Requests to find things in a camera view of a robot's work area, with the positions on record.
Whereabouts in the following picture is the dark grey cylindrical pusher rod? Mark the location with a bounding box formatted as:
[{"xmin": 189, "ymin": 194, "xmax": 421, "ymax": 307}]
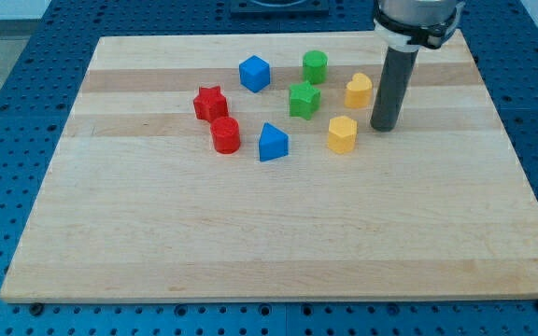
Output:
[{"xmin": 370, "ymin": 48, "xmax": 418, "ymax": 132}]

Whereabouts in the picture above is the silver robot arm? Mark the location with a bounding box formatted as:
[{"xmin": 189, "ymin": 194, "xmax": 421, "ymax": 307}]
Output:
[{"xmin": 370, "ymin": 0, "xmax": 465, "ymax": 132}]

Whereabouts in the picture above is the red cylinder block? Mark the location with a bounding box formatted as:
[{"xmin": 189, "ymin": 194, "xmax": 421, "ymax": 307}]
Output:
[{"xmin": 210, "ymin": 117, "xmax": 241, "ymax": 154}]

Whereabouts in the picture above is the yellow heart block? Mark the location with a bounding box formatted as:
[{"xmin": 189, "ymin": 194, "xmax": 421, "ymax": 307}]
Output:
[{"xmin": 344, "ymin": 73, "xmax": 373, "ymax": 109}]

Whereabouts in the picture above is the light wooden board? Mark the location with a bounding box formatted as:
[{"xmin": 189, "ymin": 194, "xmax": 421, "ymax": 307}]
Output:
[{"xmin": 0, "ymin": 32, "xmax": 538, "ymax": 303}]

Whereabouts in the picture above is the white black tool mount collar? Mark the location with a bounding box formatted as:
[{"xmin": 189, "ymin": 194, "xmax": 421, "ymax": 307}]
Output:
[{"xmin": 374, "ymin": 2, "xmax": 465, "ymax": 52}]

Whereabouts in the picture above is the blue cube block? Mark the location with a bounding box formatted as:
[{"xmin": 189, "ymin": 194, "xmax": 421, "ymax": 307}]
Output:
[{"xmin": 239, "ymin": 55, "xmax": 271, "ymax": 93}]

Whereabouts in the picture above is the blue triangle block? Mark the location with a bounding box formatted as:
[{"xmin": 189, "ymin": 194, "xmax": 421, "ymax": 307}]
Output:
[{"xmin": 258, "ymin": 122, "xmax": 290, "ymax": 161}]

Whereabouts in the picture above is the green cylinder block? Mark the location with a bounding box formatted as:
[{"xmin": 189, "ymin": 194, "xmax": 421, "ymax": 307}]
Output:
[{"xmin": 303, "ymin": 50, "xmax": 328, "ymax": 85}]

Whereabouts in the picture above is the red star block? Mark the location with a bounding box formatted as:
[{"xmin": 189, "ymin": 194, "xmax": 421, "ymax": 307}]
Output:
[{"xmin": 193, "ymin": 86, "xmax": 229, "ymax": 123}]

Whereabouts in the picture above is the yellow hexagon block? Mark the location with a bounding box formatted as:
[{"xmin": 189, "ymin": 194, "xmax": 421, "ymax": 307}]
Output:
[{"xmin": 327, "ymin": 116, "xmax": 358, "ymax": 154}]

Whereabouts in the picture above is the green star block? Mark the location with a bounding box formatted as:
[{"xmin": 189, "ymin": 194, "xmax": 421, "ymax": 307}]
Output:
[{"xmin": 289, "ymin": 81, "xmax": 321, "ymax": 120}]

